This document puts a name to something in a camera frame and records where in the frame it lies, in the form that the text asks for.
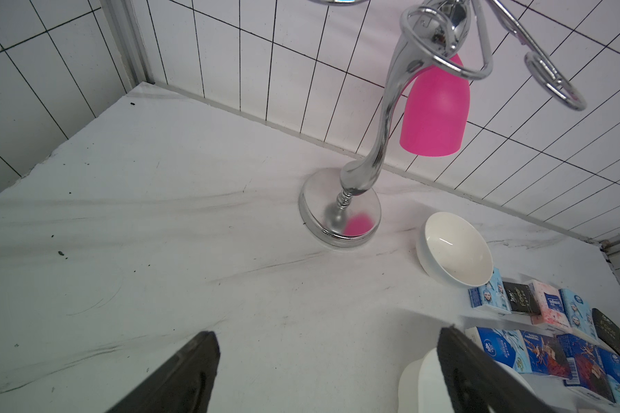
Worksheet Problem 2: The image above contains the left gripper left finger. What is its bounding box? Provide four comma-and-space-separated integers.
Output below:
110, 331, 220, 412

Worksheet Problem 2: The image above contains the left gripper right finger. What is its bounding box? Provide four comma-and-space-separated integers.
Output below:
437, 326, 553, 412

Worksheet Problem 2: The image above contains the blue white tissue pack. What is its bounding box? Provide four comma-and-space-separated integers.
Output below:
464, 327, 532, 373

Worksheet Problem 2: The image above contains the white storage box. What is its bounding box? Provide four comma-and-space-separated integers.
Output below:
396, 347, 536, 413

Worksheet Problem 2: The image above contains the blue red tissue pack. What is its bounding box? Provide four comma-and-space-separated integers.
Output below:
520, 330, 572, 380

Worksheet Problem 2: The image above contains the light blue tissue pack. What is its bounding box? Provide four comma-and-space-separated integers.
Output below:
468, 268, 512, 316

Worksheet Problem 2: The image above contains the small black tissue pack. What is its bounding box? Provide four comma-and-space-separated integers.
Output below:
503, 282, 541, 316

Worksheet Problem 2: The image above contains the pink Tempo side pack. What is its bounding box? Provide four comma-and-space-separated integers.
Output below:
529, 280, 571, 333

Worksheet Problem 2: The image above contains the blue orange tissue pack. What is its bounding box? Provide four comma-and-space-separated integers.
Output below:
556, 334, 615, 404

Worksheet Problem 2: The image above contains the blue tissue pack bottom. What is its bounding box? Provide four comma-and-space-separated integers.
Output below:
559, 288, 598, 343

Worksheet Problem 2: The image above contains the black Face tissue pack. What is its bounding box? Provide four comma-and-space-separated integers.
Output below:
592, 308, 620, 356

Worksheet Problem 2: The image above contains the white ceramic bowl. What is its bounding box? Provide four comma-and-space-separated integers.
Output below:
416, 212, 494, 289

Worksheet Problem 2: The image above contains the chrome hook stand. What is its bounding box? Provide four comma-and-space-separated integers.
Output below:
298, 0, 588, 249

